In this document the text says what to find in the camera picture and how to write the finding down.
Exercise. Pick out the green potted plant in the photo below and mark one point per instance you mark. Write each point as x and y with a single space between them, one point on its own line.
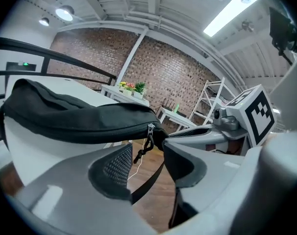
139 88

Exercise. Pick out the yellow potted flowers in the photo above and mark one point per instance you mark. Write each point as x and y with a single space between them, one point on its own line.
122 84

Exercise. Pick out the long white table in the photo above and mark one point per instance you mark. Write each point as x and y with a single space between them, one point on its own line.
109 89

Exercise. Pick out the black head-mounted device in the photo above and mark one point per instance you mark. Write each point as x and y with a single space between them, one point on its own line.
280 30

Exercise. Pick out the black metal railing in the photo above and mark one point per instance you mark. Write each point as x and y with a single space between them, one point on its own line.
65 60

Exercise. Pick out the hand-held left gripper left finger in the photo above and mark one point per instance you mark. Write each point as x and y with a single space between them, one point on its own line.
72 195

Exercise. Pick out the long ceiling light panel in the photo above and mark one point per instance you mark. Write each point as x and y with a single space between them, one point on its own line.
233 15

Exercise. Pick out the small round ceiling lamp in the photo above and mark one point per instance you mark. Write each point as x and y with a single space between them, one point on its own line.
44 21

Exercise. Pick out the orange potted flowers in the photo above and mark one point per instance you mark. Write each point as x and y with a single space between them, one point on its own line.
130 87

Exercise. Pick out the black chair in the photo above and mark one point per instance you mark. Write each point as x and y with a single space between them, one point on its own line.
168 105

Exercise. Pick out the white shelf rack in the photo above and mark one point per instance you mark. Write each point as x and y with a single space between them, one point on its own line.
219 87

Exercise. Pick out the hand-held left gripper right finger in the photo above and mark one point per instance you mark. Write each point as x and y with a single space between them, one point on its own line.
212 170

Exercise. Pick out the black fabric bag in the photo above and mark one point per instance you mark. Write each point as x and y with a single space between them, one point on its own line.
72 119

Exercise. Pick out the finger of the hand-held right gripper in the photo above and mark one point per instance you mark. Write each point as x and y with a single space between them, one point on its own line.
192 131
200 138

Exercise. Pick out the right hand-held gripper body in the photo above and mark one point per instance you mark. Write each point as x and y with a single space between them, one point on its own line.
257 116

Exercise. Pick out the large round ceiling lamp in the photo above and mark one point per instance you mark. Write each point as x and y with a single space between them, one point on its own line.
64 13

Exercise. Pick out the small white table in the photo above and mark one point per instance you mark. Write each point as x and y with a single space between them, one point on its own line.
178 120

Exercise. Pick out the dark exit sign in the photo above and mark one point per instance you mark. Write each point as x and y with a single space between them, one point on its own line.
21 66

